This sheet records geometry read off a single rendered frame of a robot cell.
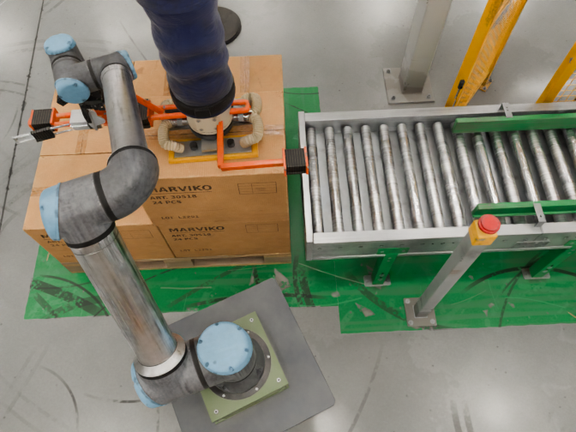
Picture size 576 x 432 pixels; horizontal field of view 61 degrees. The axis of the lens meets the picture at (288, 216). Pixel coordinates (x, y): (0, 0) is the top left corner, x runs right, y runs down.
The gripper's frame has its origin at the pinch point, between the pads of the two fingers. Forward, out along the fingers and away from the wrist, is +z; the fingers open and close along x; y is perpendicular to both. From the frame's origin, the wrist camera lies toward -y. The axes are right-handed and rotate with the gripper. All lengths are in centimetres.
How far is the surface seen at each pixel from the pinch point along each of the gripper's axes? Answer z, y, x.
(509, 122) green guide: 44, 176, 21
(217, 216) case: 45, 38, -20
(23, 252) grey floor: 107, -80, -2
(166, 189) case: 20.9, 22.2, -19.4
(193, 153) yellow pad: 10.0, 34.3, -10.9
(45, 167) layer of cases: 52, -46, 16
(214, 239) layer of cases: 72, 33, -18
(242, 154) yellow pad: 11, 53, -12
